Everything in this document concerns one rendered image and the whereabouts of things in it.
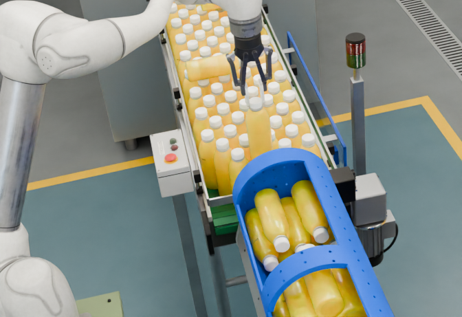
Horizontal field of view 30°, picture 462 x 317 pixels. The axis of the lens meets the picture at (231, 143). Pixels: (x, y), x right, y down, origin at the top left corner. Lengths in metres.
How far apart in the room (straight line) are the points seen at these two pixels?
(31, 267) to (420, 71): 3.27
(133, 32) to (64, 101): 3.11
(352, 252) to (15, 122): 0.85
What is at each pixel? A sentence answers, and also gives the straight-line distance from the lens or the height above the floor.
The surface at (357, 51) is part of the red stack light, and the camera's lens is 2.78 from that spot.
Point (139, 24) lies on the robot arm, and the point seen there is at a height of 1.73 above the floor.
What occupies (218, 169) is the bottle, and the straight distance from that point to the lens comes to 2.66.
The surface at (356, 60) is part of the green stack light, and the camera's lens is 2.80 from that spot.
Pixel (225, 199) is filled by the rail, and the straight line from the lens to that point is 2.63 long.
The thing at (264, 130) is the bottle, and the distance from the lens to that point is 2.51.
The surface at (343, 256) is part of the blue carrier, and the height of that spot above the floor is 1.22.
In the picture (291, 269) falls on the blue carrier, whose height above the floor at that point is 1.22.
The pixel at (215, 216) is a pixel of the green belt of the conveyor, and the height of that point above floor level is 0.90.
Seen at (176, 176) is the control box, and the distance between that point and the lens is 2.59.
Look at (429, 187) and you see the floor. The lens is 4.13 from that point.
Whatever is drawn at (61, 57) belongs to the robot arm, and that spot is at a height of 1.76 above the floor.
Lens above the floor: 2.67
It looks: 37 degrees down
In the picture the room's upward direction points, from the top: 8 degrees counter-clockwise
